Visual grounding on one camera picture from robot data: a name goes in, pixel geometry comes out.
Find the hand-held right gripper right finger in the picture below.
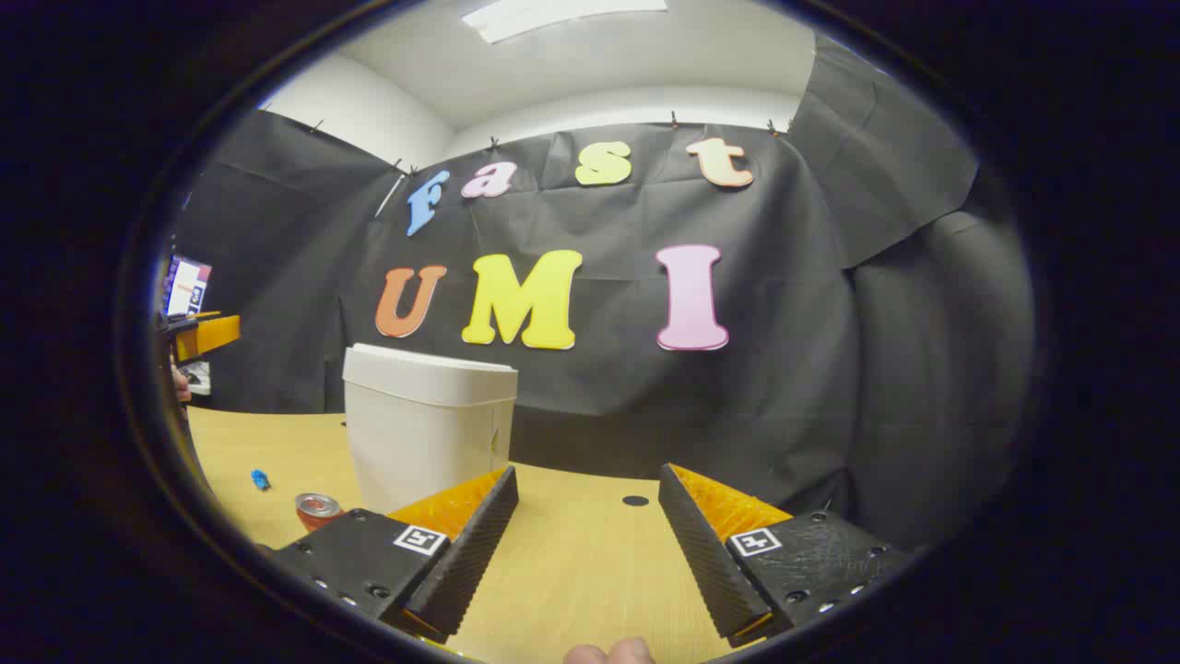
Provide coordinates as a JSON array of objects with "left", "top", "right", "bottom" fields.
[{"left": 657, "top": 463, "right": 915, "bottom": 648}]

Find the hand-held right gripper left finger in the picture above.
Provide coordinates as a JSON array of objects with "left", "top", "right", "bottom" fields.
[{"left": 271, "top": 464, "right": 520, "bottom": 645}]

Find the white desktop garbage bin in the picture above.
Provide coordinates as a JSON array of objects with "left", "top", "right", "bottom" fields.
[{"left": 343, "top": 343, "right": 519, "bottom": 516}]

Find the red pop can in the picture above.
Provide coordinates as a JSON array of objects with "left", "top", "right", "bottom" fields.
[{"left": 295, "top": 492, "right": 344, "bottom": 533}]

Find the wooden desktop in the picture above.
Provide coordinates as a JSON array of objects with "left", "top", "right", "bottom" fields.
[{"left": 184, "top": 406, "right": 831, "bottom": 664}]

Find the computer monitor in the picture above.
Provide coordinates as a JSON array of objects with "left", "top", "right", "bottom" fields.
[{"left": 164, "top": 256, "right": 213, "bottom": 319}]

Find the black backdrop cloth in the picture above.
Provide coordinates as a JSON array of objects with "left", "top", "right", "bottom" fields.
[{"left": 171, "top": 37, "right": 1038, "bottom": 554}]

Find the large ceiling light panel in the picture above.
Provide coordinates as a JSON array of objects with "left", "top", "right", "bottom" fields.
[{"left": 461, "top": 0, "right": 669, "bottom": 45}]

